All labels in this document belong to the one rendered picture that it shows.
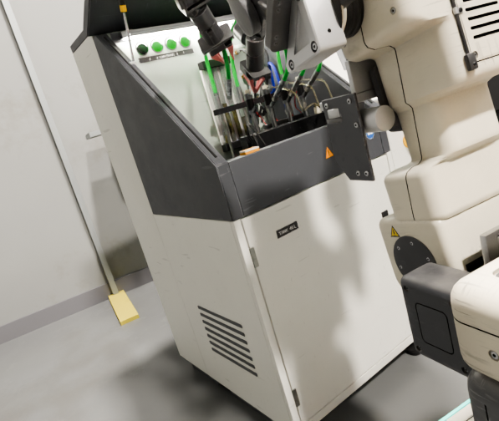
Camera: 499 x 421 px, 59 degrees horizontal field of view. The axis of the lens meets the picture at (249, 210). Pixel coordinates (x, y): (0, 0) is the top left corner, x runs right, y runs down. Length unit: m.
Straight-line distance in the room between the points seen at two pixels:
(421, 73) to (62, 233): 3.03
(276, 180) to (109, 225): 2.35
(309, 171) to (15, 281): 2.61
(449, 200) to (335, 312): 0.80
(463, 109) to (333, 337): 0.93
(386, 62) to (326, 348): 0.97
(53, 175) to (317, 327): 2.46
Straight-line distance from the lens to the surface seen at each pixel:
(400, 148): 1.71
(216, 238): 1.33
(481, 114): 0.84
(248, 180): 1.24
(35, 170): 3.46
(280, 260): 1.32
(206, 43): 1.36
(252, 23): 0.80
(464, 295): 0.57
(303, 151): 1.37
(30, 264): 3.52
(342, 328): 1.54
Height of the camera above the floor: 1.07
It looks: 12 degrees down
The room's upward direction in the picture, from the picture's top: 16 degrees counter-clockwise
